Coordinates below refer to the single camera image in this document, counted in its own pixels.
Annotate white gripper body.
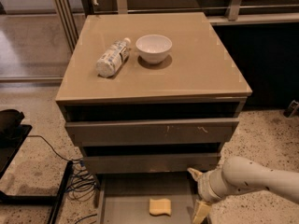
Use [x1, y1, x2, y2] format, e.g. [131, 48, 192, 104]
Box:
[197, 169, 225, 203]

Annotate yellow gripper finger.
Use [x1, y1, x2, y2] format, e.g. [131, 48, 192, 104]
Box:
[192, 200, 212, 224]
[187, 168, 203, 181]

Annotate yellow sponge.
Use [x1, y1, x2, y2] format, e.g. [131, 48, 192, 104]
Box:
[149, 199, 172, 216]

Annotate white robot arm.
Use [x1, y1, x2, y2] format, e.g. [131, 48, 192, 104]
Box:
[188, 157, 299, 224]

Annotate grey middle drawer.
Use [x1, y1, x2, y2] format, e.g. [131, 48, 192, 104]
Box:
[83, 143, 221, 174]

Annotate grey drawer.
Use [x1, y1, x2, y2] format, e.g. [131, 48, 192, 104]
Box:
[65, 100, 244, 147]
[97, 172, 198, 224]
[83, 143, 221, 174]

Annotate grey drawer cabinet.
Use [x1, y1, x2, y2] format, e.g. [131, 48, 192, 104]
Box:
[55, 12, 253, 185]

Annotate grey top drawer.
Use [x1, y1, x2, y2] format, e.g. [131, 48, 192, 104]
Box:
[65, 100, 244, 147]

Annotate grey bottom drawer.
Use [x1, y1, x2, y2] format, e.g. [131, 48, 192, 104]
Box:
[97, 172, 198, 224]

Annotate small dark box on floor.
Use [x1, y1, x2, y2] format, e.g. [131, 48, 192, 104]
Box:
[283, 100, 299, 118]

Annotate white ceramic bowl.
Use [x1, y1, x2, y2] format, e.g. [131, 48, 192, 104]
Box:
[135, 35, 172, 64]

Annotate clear plastic water bottle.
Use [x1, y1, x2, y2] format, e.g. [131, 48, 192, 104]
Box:
[96, 37, 131, 78]

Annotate metal railing shelf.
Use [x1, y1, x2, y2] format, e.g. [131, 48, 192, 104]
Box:
[53, 0, 299, 49]

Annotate tangled black and blue cables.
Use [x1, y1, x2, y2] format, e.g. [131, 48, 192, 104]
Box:
[27, 133, 99, 224]

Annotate black stand frame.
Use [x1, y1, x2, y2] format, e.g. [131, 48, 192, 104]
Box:
[0, 109, 72, 224]

